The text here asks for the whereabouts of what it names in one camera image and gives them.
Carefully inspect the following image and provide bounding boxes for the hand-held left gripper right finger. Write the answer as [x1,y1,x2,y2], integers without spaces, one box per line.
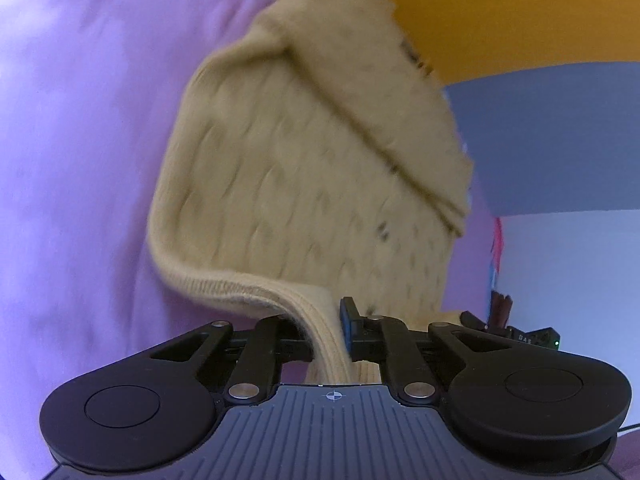
[339,297,502,405]

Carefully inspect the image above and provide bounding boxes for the grey headboard panel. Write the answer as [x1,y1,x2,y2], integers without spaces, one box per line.
[442,62,640,217]

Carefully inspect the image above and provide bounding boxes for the orange headboard panel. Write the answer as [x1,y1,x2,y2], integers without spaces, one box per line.
[350,0,640,87]

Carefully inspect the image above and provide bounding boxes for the red and blue object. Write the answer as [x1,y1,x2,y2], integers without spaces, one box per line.
[487,217,505,293]

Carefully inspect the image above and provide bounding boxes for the beige cable-knit cardigan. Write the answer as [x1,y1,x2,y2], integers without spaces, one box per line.
[147,0,477,387]

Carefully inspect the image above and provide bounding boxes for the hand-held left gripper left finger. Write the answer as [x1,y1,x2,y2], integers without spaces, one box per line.
[149,314,317,405]

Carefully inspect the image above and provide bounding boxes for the pink printed bedsheet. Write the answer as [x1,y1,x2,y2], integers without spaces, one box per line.
[0,0,501,421]

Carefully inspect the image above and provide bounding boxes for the dark red object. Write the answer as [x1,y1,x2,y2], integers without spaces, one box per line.
[490,291,515,333]

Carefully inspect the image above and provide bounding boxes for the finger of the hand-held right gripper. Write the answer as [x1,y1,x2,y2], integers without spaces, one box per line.
[459,311,493,335]

